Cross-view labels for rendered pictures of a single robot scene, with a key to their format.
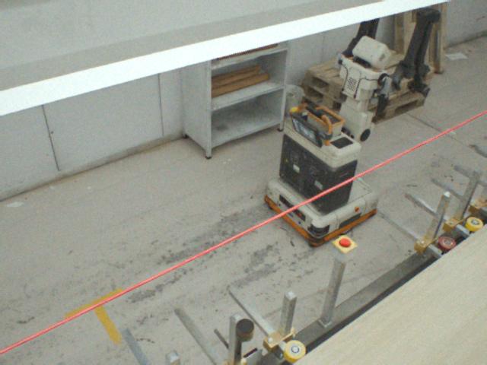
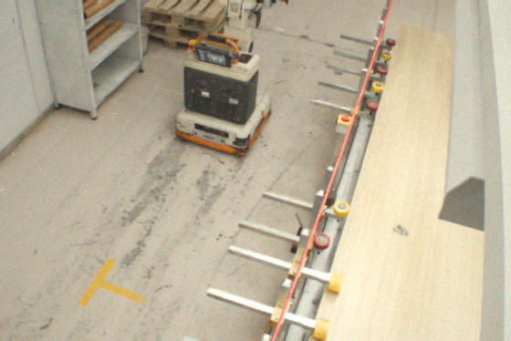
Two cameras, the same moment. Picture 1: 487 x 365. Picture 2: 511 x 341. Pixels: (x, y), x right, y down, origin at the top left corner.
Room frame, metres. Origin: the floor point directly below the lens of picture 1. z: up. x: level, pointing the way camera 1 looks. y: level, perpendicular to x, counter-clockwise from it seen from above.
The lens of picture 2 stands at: (-0.22, 1.21, 2.76)
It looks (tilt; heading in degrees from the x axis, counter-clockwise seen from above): 42 degrees down; 323
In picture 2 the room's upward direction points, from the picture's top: 6 degrees clockwise
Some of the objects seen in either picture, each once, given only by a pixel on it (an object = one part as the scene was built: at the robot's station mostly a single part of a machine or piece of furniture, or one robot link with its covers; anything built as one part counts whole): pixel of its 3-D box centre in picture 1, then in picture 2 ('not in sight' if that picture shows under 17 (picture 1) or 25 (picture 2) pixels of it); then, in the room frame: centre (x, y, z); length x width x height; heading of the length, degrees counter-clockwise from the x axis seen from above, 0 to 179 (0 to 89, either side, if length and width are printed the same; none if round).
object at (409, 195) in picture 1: (437, 214); (348, 89); (1.95, -1.08, 0.81); 0.43 x 0.03 x 0.04; 39
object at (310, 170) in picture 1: (320, 156); (222, 77); (2.78, -0.54, 0.59); 0.55 x 0.34 x 0.83; 37
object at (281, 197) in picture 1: (292, 207); (212, 129); (2.62, -0.37, 0.23); 0.41 x 0.02 x 0.08; 37
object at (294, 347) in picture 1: (293, 357); (339, 213); (1.01, -0.23, 0.85); 0.08 x 0.08 x 0.11
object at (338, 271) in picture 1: (332, 292); (336, 161); (1.28, -0.40, 0.93); 0.05 x 0.05 x 0.45; 39
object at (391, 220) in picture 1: (409, 233); (340, 108); (1.79, -0.89, 0.80); 0.43 x 0.03 x 0.04; 39
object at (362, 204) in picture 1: (322, 197); (224, 114); (2.84, -0.62, 0.16); 0.67 x 0.64 x 0.25; 127
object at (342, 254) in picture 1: (343, 250); (344, 125); (1.28, -0.40, 1.18); 0.07 x 0.07 x 0.08; 39
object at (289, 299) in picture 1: (284, 331); (322, 201); (1.12, -0.20, 0.87); 0.04 x 0.04 x 0.48; 39
